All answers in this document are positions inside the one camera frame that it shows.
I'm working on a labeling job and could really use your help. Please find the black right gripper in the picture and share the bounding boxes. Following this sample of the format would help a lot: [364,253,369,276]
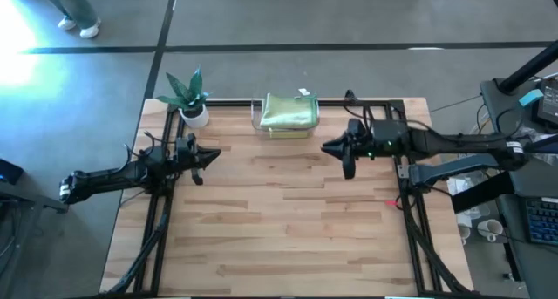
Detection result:
[321,118,411,180]

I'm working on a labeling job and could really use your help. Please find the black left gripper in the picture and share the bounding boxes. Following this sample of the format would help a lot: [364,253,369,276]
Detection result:
[172,132,222,187]

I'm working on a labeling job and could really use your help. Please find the sage green microfiber towel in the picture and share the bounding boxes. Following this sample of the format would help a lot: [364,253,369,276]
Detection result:
[259,92,319,132]

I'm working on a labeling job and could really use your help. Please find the snake plant in white pot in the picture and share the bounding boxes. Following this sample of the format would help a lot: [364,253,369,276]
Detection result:
[155,65,211,129]

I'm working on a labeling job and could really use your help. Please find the clear plastic bin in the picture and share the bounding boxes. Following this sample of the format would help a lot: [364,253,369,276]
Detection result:
[250,96,322,139]

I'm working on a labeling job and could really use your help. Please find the dark side table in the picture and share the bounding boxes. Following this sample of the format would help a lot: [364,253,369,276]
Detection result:
[0,158,71,299]

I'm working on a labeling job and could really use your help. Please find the grey desk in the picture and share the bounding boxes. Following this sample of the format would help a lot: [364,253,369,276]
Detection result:
[479,77,558,299]

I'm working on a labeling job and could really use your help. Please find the light blue block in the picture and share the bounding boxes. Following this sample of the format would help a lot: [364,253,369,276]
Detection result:
[518,88,544,108]

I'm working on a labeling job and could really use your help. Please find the black pole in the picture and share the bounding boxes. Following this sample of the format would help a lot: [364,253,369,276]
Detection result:
[498,39,558,95]

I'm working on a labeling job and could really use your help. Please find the person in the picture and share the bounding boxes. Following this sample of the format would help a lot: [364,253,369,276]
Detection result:
[32,0,103,40]

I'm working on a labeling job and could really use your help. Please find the backlit black keyboard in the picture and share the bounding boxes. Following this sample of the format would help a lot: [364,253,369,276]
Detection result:
[525,197,558,248]

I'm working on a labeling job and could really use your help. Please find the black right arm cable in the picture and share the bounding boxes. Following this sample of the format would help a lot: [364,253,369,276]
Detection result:
[343,99,419,133]

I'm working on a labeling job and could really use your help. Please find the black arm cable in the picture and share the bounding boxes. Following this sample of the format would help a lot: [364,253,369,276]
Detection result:
[124,131,176,163]
[343,99,419,133]

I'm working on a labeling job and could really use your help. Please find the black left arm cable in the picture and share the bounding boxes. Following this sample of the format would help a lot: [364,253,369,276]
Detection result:
[124,131,176,163]

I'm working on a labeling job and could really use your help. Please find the black aluminium table frame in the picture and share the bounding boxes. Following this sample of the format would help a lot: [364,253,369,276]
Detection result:
[108,99,470,296]

